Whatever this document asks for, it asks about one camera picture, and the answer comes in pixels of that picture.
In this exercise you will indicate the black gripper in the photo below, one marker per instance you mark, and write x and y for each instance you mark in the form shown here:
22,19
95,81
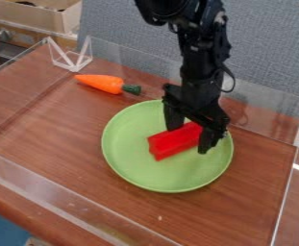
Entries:
193,101

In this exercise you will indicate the red plastic block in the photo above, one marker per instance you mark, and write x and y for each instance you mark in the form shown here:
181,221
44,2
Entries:
169,143

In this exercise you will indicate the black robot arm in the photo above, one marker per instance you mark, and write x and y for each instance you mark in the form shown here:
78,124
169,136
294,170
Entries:
198,21

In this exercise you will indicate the green round plate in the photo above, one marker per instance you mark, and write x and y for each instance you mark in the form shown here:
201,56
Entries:
181,173

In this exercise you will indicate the orange toy carrot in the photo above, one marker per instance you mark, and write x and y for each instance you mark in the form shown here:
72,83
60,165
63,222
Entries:
108,83

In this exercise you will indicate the cardboard box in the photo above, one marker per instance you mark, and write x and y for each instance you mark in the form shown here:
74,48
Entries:
52,15

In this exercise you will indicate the clear acrylic enclosure wall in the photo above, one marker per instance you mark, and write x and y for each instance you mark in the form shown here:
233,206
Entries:
62,193

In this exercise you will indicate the clear acrylic corner bracket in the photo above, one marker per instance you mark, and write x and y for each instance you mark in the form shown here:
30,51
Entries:
71,60

